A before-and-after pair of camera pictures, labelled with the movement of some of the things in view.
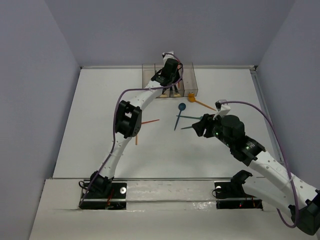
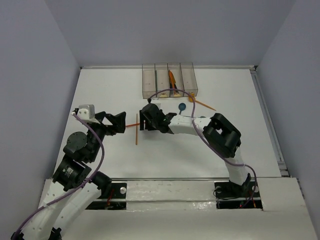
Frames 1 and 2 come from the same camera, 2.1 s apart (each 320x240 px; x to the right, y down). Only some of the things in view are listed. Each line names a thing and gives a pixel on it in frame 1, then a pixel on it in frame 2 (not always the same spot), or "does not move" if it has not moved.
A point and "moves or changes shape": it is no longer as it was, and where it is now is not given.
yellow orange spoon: [191, 98] does not move
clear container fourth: [189, 80] does not move
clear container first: [148, 70] does not move
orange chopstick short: [178, 66] moves or changes shape
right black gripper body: [213, 126] -> [150, 125]
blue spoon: [182, 107] does not move
